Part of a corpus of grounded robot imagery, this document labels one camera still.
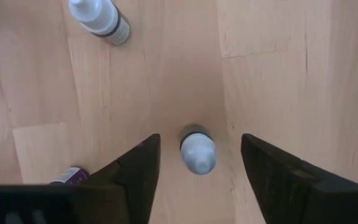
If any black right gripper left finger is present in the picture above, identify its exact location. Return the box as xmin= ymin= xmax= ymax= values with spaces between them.
xmin=70 ymin=133 xmax=162 ymax=224

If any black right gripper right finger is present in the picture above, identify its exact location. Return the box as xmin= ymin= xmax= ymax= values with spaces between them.
xmin=240 ymin=133 xmax=358 ymax=224

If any small blue-purple label bottle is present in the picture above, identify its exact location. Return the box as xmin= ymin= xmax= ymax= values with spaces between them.
xmin=50 ymin=166 xmax=90 ymax=186

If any small green label dropper bottle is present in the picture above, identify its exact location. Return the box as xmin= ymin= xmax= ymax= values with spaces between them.
xmin=179 ymin=124 xmax=218 ymax=175

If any small white-capped dropper bottle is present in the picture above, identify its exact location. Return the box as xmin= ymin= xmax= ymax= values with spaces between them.
xmin=68 ymin=0 xmax=132 ymax=47

